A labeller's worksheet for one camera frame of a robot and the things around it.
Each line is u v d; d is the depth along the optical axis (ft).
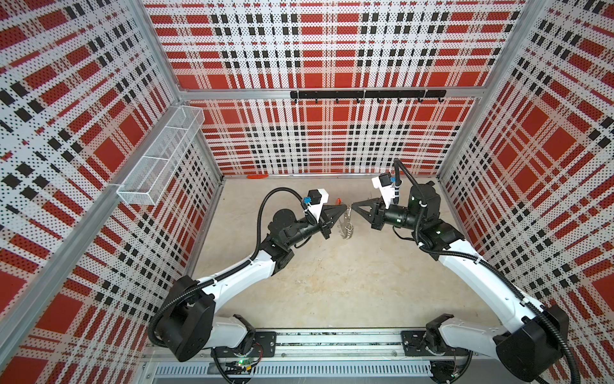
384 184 1.99
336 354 2.41
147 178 2.98
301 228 2.08
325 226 2.03
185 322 1.35
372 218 2.07
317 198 1.95
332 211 2.15
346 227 2.35
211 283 1.48
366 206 2.13
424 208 1.74
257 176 4.15
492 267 1.50
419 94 2.92
